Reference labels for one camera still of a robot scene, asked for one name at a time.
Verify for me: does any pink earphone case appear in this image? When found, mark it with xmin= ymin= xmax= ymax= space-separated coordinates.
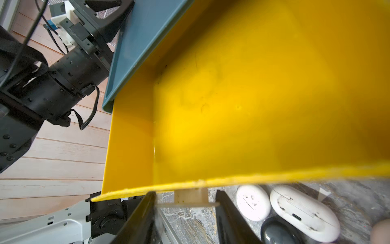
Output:
xmin=370 ymin=219 xmax=390 ymax=244

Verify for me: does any teal drawer cabinet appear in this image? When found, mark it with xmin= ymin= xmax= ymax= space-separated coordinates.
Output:
xmin=102 ymin=0 xmax=193 ymax=113

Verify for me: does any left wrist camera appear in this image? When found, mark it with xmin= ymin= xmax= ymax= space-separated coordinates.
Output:
xmin=49 ymin=1 xmax=78 ymax=49

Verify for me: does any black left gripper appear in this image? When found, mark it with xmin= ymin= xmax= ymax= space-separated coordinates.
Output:
xmin=61 ymin=1 xmax=134 ymax=58

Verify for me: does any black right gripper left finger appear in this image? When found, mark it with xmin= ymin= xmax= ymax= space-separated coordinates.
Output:
xmin=111 ymin=192 xmax=157 ymax=244

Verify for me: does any yellow drawer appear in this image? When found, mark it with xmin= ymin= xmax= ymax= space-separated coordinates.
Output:
xmin=96 ymin=1 xmax=390 ymax=201

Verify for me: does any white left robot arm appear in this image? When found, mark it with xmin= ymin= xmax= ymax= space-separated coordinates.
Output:
xmin=1 ymin=1 xmax=135 ymax=244

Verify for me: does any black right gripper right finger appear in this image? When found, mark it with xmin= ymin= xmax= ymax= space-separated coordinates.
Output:
xmin=215 ymin=190 xmax=262 ymax=244

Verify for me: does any white oval earphone case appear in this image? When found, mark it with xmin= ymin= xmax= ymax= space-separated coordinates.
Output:
xmin=270 ymin=185 xmax=341 ymax=243

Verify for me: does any white round earphone case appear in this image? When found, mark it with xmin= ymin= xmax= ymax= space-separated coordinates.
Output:
xmin=236 ymin=185 xmax=271 ymax=222

